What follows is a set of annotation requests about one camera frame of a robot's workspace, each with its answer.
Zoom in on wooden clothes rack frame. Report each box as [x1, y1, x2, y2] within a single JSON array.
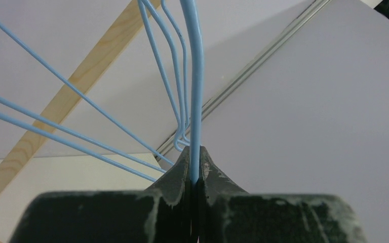
[[0, 0, 162, 243]]

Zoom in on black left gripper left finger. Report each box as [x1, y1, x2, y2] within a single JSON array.
[[10, 148, 191, 242]]

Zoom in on blue wire hanger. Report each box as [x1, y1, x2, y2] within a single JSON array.
[[137, 0, 190, 152], [180, 0, 205, 186], [0, 88, 167, 182], [0, 5, 175, 167]]

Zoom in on aluminium frame rails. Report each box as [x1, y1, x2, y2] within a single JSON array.
[[154, 0, 333, 161]]

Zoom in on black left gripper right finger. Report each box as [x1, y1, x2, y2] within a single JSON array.
[[199, 147, 367, 242]]

